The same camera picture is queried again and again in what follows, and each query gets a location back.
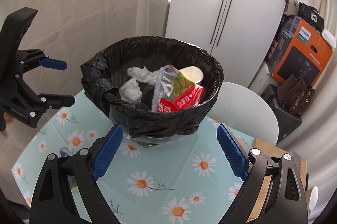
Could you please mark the long white tissue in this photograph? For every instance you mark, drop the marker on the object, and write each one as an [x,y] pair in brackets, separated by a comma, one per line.
[143,75]

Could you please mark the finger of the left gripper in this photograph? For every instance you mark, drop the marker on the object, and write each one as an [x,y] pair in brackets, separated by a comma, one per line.
[54,63]
[52,101]

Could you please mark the red snack packet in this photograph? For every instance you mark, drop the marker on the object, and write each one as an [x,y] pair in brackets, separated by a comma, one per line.
[187,99]

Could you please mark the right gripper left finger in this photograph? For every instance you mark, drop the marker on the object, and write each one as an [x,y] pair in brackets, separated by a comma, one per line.
[52,199]

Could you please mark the black bag on box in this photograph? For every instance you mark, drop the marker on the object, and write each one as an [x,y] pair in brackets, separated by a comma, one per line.
[312,16]

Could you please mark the orange Philips box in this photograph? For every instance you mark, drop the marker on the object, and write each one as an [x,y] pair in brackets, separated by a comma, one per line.
[297,50]

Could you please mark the white case on box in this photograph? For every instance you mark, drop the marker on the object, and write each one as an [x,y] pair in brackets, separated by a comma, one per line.
[329,38]

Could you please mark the person left hand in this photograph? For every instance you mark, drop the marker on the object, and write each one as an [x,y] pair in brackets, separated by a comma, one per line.
[8,118]

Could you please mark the brown leather bag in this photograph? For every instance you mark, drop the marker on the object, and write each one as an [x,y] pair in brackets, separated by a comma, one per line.
[295,94]

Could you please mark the white paper cup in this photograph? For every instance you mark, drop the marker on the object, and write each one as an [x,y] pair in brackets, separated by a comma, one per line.
[193,73]

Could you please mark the beige mug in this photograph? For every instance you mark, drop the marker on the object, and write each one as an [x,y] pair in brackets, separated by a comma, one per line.
[312,195]

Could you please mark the white cabinet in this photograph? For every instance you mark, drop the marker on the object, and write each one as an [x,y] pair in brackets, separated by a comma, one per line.
[238,33]

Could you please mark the black stool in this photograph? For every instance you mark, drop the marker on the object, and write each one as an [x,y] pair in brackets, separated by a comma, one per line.
[287,122]

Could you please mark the daisy print tablecloth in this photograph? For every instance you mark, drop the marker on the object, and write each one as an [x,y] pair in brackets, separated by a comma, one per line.
[187,180]

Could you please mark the white chair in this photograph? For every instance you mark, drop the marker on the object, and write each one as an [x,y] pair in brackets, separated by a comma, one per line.
[245,111]

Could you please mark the beige curtain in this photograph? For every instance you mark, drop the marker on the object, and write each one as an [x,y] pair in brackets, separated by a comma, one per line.
[72,31]

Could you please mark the bamboo cutting board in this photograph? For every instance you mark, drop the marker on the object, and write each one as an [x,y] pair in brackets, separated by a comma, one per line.
[274,153]

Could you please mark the grey small bag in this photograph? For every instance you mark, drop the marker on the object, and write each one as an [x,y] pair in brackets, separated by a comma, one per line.
[291,7]

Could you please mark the clear plastic wrapper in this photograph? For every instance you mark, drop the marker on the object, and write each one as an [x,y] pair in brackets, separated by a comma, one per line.
[169,84]

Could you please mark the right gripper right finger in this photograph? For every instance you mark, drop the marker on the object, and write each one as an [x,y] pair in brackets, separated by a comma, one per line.
[272,191]

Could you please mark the small white tissue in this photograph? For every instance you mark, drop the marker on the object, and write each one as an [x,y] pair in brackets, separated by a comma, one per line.
[130,91]

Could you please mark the black trash bag bin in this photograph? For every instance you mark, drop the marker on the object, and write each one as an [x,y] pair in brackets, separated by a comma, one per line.
[106,72]

